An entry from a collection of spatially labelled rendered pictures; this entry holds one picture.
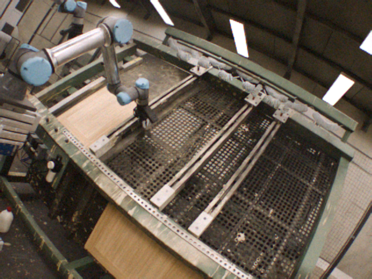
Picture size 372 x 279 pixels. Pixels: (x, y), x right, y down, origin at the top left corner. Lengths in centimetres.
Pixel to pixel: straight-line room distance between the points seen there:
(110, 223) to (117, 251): 19
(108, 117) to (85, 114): 18
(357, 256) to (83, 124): 671
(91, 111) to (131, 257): 102
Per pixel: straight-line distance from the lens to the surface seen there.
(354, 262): 711
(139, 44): 246
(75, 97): 191
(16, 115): 121
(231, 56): 246
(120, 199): 128
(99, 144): 148
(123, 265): 166
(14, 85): 115
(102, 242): 171
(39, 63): 100
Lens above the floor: 132
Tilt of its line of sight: 2 degrees down
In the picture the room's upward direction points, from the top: 32 degrees clockwise
